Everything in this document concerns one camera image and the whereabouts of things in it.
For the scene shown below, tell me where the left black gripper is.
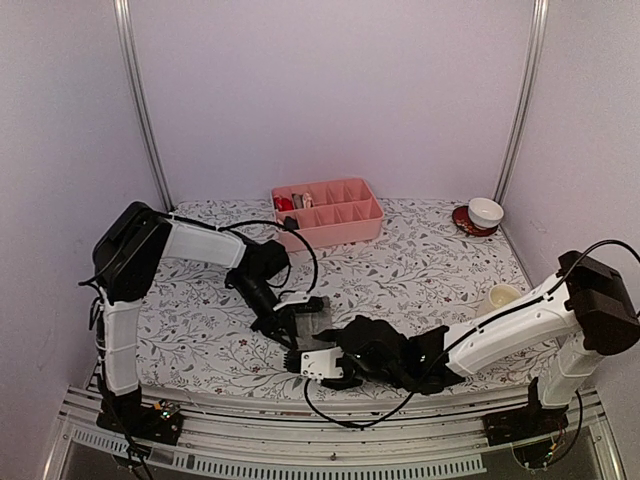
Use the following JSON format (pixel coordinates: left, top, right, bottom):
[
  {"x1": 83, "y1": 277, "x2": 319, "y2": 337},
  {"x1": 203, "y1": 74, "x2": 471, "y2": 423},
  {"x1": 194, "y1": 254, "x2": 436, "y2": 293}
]
[{"x1": 232, "y1": 272, "x2": 297, "y2": 351}]

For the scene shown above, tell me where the grey boxer briefs lettered band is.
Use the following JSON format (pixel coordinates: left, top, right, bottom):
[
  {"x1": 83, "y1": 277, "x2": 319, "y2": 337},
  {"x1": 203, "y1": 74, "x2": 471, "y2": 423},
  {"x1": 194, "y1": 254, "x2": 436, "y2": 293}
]
[{"x1": 294, "y1": 296, "x2": 334, "y2": 351}]

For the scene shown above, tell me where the grey underwear cream waistband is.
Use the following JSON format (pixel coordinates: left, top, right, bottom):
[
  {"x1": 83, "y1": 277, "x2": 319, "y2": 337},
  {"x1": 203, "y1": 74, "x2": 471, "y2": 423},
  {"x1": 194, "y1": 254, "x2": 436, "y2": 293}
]
[{"x1": 292, "y1": 191, "x2": 314, "y2": 209}]

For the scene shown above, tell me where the pink divided organizer box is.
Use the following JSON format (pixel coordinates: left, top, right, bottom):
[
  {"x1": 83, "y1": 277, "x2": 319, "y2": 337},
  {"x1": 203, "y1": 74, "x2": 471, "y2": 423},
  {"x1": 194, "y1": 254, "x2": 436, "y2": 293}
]
[{"x1": 271, "y1": 178, "x2": 384, "y2": 248}]

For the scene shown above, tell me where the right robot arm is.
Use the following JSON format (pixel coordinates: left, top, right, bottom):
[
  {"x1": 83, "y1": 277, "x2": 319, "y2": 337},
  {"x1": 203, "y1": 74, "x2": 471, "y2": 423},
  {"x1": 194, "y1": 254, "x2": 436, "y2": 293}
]
[{"x1": 301, "y1": 250, "x2": 639, "y2": 436}]

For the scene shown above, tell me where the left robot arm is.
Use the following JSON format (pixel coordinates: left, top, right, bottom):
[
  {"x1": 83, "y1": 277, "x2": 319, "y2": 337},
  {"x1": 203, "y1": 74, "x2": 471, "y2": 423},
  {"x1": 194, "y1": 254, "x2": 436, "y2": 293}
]
[{"x1": 88, "y1": 202, "x2": 297, "y2": 434}]

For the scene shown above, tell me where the floral table cloth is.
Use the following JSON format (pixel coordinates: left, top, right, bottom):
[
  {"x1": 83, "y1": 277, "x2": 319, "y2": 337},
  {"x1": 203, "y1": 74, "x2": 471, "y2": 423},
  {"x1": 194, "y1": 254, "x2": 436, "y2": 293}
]
[{"x1": 137, "y1": 199, "x2": 529, "y2": 402}]

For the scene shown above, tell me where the dark rolled cloth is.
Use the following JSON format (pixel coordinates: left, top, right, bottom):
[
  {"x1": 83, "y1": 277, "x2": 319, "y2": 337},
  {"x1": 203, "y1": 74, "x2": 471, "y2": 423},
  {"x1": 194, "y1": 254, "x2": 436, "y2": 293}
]
[{"x1": 282, "y1": 216, "x2": 300, "y2": 231}]

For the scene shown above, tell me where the red rolled cloth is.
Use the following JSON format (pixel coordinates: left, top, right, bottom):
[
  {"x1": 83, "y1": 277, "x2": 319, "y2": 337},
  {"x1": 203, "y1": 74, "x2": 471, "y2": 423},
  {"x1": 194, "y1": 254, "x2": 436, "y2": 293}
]
[{"x1": 274, "y1": 196, "x2": 295, "y2": 212}]

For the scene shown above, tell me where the cream ceramic mug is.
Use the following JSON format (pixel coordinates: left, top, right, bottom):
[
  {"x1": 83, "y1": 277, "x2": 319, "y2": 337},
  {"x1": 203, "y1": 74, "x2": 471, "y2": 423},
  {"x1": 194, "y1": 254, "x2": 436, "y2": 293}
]
[{"x1": 476, "y1": 284, "x2": 522, "y2": 317}]

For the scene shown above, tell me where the red patterned saucer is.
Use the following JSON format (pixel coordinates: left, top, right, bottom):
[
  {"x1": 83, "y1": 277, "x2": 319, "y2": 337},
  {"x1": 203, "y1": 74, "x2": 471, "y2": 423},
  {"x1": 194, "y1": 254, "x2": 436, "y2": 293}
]
[{"x1": 452, "y1": 205, "x2": 498, "y2": 237}]

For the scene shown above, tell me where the white small bowl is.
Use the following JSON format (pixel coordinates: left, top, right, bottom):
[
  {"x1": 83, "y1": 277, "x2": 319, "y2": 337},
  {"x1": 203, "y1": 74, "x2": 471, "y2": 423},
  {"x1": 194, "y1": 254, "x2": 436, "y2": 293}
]
[{"x1": 468, "y1": 197, "x2": 504, "y2": 230}]

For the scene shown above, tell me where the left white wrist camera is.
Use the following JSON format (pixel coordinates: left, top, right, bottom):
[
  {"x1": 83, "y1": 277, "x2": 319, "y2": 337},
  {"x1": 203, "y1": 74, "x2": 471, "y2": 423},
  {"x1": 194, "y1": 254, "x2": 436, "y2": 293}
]
[{"x1": 273, "y1": 292, "x2": 324, "y2": 313}]

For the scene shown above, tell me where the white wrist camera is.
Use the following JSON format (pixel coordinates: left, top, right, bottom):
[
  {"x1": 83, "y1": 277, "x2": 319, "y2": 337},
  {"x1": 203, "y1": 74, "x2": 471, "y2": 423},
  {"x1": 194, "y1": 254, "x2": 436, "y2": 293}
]
[
  {"x1": 284, "y1": 347, "x2": 344, "y2": 382},
  {"x1": 273, "y1": 292, "x2": 324, "y2": 313}
]

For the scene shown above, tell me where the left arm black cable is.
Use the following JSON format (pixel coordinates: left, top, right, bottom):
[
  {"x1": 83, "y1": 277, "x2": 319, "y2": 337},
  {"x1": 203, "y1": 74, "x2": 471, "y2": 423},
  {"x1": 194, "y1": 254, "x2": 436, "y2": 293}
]
[{"x1": 77, "y1": 219, "x2": 321, "y2": 351}]

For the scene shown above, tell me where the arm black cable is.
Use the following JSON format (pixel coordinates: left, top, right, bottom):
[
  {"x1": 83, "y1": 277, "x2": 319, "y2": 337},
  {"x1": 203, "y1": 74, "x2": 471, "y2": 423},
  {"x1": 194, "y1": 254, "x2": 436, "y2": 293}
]
[
  {"x1": 77, "y1": 219, "x2": 321, "y2": 351},
  {"x1": 302, "y1": 238, "x2": 640, "y2": 430}
]

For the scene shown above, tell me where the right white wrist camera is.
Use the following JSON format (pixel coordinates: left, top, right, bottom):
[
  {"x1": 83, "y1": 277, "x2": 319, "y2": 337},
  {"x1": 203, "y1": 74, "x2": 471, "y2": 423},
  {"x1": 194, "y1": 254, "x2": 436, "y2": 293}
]
[{"x1": 284, "y1": 347, "x2": 344, "y2": 382}]

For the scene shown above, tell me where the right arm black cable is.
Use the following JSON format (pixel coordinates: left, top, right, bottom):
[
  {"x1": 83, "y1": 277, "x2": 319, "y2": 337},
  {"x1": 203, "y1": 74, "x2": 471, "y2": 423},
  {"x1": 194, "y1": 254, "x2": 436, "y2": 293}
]
[{"x1": 302, "y1": 238, "x2": 640, "y2": 430}]

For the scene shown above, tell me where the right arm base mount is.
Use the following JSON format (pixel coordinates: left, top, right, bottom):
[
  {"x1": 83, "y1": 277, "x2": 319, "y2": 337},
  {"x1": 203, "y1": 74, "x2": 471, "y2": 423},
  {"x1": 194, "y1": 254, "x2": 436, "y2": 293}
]
[{"x1": 482, "y1": 395, "x2": 569, "y2": 446}]

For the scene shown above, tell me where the left aluminium frame post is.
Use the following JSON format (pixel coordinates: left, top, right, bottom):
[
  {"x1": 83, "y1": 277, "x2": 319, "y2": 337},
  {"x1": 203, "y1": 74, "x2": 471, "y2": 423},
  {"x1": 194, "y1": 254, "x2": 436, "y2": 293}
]
[{"x1": 113, "y1": 0, "x2": 174, "y2": 211}]

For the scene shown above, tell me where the aluminium frame post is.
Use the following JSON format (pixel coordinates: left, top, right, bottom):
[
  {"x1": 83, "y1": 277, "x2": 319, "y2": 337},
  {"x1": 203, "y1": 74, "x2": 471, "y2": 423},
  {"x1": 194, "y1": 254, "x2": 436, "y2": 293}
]
[
  {"x1": 113, "y1": 0, "x2": 174, "y2": 211},
  {"x1": 493, "y1": 0, "x2": 549, "y2": 204}
]

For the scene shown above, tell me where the right aluminium frame post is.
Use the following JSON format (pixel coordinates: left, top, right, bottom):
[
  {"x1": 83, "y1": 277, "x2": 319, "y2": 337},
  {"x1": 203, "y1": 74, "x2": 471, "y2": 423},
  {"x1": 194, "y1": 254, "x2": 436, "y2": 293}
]
[{"x1": 493, "y1": 0, "x2": 549, "y2": 204}]

